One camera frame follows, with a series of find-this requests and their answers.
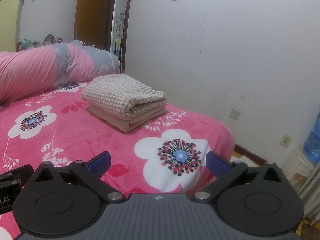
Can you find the white water dispenser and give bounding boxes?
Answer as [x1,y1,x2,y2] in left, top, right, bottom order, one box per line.
[287,144,316,189]

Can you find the folded cream garment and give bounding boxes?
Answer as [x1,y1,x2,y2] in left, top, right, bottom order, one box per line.
[89,105,168,133]

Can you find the beige white checkered sweater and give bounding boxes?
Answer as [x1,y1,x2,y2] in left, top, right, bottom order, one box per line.
[82,73,167,120]

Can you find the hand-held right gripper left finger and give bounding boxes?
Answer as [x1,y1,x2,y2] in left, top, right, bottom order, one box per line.
[26,151,126,203]

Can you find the cream wall socket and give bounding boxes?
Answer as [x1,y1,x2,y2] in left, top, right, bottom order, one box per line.
[280,134,292,148]

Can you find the pink grey rolled quilt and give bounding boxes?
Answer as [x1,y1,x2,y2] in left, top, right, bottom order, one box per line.
[0,39,120,105]

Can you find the brown wooden door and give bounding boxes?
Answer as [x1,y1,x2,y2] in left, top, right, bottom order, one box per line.
[74,0,112,52]

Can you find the dark wooden door frame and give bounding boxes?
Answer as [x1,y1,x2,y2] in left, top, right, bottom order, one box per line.
[109,0,134,73]

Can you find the pink floral bed blanket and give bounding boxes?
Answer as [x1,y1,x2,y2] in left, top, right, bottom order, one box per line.
[0,80,235,240]

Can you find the pale yellow wardrobe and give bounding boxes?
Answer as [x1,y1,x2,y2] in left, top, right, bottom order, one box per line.
[0,0,23,53]

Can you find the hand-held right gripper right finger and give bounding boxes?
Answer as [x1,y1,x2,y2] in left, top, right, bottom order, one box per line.
[191,151,293,203]

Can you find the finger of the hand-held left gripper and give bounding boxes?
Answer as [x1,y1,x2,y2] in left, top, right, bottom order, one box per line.
[0,179,22,189]
[0,164,34,182]

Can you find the white wall switch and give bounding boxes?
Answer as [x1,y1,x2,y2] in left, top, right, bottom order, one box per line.
[229,107,241,121]

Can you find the wooden baseboard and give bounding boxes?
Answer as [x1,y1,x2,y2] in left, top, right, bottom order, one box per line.
[234,144,265,167]

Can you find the blue water bottle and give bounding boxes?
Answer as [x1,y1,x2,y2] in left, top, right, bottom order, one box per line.
[302,110,320,165]

